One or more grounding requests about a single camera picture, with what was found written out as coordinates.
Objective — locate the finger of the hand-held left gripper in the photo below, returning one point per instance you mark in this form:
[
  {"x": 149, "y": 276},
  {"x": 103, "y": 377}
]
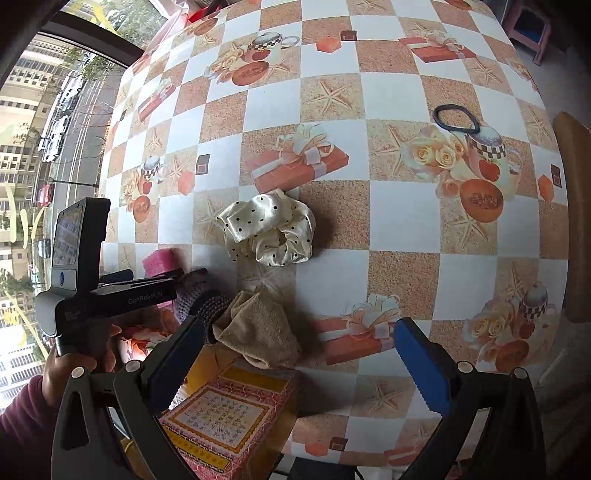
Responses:
[{"x": 157, "y": 279}]

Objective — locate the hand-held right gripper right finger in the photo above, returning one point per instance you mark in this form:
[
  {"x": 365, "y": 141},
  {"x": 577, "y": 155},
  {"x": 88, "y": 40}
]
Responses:
[{"x": 422, "y": 364}]

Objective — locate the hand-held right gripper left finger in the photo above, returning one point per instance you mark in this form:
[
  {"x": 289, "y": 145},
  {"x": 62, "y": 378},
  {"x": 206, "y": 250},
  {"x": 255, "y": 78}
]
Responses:
[{"x": 175, "y": 360}]

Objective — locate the pink navy knit sock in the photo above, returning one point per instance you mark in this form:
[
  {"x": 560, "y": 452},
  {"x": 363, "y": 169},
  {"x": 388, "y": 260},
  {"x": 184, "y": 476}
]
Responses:
[{"x": 203, "y": 309}]

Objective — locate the beige towel cloth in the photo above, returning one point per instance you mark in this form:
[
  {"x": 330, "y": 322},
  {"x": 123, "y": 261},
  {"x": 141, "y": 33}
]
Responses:
[{"x": 258, "y": 332}]

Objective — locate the person's left forearm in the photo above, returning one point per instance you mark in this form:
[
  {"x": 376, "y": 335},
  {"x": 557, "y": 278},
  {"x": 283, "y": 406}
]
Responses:
[{"x": 23, "y": 429}]

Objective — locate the person's left hand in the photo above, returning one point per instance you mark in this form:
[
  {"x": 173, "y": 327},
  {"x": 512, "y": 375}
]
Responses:
[{"x": 57, "y": 371}]

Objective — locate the pink sponge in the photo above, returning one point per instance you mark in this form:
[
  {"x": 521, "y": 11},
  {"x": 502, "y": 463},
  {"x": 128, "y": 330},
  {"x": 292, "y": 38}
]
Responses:
[{"x": 161, "y": 263}]

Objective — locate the floral tissue packet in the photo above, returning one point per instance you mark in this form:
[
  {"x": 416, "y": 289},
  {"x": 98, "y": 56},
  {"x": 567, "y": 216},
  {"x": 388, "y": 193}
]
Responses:
[{"x": 138, "y": 341}]

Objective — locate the pink patterned box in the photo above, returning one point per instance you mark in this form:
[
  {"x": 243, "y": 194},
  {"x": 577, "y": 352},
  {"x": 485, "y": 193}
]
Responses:
[{"x": 221, "y": 420}]

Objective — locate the white polka dot scrunchie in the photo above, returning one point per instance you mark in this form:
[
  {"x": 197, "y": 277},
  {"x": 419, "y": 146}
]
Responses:
[{"x": 258, "y": 212}]

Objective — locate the checkered printed tablecloth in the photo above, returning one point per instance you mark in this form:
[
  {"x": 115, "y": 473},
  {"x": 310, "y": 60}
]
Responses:
[{"x": 401, "y": 230}]

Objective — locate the glass window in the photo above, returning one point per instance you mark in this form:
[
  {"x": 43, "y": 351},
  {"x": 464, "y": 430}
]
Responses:
[{"x": 55, "y": 115}]

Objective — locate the wooden chair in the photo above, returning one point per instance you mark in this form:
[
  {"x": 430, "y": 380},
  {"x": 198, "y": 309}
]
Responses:
[{"x": 572, "y": 207}]

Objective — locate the pink plastic stool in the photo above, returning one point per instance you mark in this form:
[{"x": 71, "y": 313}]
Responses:
[{"x": 528, "y": 18}]

